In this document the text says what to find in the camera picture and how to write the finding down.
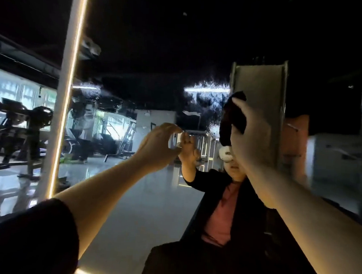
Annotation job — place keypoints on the person's right hand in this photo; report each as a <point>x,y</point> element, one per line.
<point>253,136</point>

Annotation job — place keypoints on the person's left hand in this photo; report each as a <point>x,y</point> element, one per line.
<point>156,147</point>

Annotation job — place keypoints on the dark brown cleaning cloth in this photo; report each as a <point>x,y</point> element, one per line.
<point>230,123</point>

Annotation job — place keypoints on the large wall mirror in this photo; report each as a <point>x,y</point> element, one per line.
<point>161,49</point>

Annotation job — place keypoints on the person's right forearm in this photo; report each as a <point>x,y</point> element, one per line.
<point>316,218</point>

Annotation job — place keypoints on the person's left forearm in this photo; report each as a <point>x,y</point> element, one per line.
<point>102,198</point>

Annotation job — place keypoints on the black gym weight machine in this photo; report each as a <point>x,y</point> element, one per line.
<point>17,139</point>

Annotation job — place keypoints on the large bright gym window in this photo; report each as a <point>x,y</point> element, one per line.
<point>20,90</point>

